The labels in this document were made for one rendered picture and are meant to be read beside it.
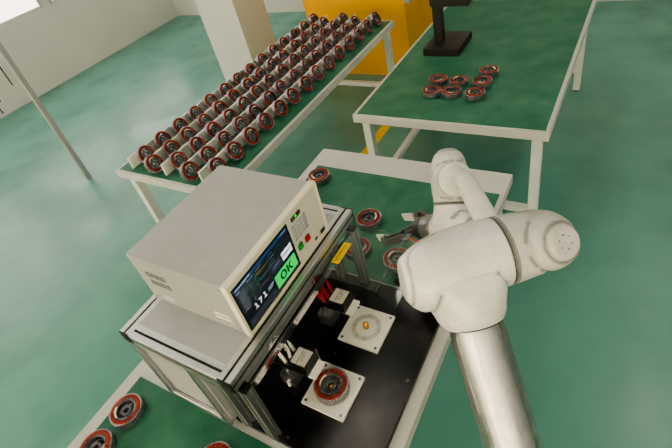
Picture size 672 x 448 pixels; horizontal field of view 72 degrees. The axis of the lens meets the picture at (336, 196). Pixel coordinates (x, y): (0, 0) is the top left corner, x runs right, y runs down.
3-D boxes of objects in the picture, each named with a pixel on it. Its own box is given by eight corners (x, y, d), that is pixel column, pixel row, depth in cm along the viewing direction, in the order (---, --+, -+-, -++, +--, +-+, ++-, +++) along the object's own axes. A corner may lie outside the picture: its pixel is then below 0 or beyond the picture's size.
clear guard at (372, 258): (424, 251, 152) (422, 238, 148) (395, 309, 137) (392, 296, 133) (338, 231, 168) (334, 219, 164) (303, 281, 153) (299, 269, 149)
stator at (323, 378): (356, 380, 146) (354, 374, 144) (339, 412, 140) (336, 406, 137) (326, 367, 152) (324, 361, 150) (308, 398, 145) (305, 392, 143)
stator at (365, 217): (356, 232, 202) (354, 226, 200) (358, 214, 211) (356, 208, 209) (382, 230, 200) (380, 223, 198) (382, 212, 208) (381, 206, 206)
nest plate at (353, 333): (395, 318, 162) (395, 316, 162) (377, 354, 153) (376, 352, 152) (357, 306, 170) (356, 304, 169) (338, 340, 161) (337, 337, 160)
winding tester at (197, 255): (329, 229, 153) (314, 180, 140) (252, 337, 126) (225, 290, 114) (239, 207, 172) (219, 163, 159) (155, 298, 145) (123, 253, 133)
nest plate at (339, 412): (365, 378, 148) (364, 376, 147) (343, 423, 138) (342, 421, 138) (325, 362, 155) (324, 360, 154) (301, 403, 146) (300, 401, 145)
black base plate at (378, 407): (447, 306, 164) (447, 302, 163) (370, 491, 125) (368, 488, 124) (333, 273, 187) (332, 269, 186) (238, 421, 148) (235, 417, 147)
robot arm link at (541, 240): (535, 198, 96) (473, 216, 95) (586, 195, 78) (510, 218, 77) (553, 259, 96) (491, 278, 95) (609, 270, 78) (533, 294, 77)
